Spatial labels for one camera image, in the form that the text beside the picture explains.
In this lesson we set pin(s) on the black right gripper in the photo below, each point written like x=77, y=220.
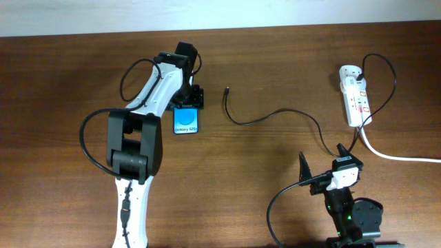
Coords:
x=319, y=187

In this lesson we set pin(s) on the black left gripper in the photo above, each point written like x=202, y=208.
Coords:
x=196, y=100

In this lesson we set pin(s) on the blue Galaxy smartphone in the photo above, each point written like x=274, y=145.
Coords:
x=185, y=121

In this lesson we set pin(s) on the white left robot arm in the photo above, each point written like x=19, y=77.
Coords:
x=134, y=136

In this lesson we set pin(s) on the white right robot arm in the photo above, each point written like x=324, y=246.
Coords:
x=357, y=220

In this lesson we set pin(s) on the white USB charger adapter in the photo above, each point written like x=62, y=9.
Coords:
x=349, y=78

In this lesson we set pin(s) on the white power strip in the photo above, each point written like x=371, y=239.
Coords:
x=357, y=107

